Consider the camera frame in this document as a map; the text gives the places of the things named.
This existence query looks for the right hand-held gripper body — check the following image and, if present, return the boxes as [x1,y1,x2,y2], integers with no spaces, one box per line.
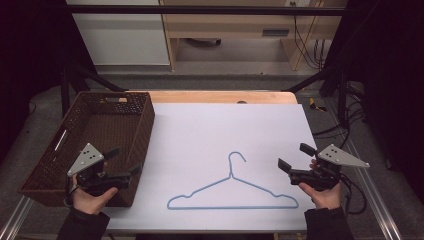
[288,143,371,192]

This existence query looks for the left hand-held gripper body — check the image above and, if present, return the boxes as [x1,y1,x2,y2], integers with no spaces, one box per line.
[66,142,132,197]

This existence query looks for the brown woven basket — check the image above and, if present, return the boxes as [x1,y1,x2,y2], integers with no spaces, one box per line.
[18,91,156,208]

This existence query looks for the blue wire clothes hanger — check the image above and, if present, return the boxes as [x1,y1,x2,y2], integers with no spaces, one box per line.
[166,151,300,211]

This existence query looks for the person's right hand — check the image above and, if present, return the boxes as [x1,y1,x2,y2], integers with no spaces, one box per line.
[298,158,343,211]

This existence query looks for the person's left hand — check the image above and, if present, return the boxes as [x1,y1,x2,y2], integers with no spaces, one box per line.
[71,161,119,216]

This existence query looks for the yellow and black tool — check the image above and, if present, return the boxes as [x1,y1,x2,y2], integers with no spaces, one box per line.
[308,97,328,113]

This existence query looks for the white table mat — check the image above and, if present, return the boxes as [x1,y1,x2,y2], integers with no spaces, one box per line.
[103,102,317,233]

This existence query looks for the white cabinet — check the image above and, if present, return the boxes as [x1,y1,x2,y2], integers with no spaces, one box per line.
[65,0,171,67]

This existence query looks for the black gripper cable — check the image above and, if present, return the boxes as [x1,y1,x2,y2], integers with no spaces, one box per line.
[339,173,368,216]

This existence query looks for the black floor cables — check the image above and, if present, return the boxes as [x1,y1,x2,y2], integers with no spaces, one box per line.
[311,81,368,149]

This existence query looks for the black hanging cables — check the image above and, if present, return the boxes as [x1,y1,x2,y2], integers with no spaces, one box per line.
[291,2,332,71]

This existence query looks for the black metal frame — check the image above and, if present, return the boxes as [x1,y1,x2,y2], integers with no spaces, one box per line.
[59,3,351,118]

